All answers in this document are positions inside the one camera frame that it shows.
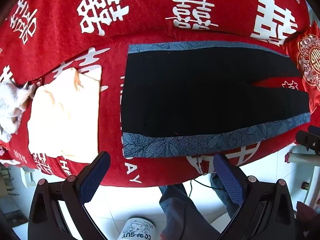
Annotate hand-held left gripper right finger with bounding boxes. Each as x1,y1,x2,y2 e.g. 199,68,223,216
212,153,297,240

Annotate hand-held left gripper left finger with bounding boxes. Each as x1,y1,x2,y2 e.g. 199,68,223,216
27,151,112,240

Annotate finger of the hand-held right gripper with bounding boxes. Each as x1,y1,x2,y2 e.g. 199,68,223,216
295,125,320,155

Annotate black pants with blue trim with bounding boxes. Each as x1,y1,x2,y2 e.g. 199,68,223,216
121,41,311,158

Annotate cream cloth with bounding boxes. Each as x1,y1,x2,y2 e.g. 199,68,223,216
27,68,102,162

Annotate white printed slipper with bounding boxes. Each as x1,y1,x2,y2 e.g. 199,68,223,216
120,217,157,240

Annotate dark red garment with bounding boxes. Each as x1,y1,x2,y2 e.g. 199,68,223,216
296,201,320,240

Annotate red embroidered cushion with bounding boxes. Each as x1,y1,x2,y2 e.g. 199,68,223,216
280,22,320,105

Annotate white fluffy plush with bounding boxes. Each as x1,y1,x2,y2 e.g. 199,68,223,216
0,79,36,142

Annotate red printed blanket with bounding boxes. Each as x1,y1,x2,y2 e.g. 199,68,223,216
0,0,312,188

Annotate white bed frame tube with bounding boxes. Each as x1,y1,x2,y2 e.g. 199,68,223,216
286,152,320,167

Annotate black cable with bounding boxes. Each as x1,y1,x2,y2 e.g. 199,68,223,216
188,177,227,198

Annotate white wall socket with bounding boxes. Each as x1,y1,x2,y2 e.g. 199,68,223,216
20,169,36,188

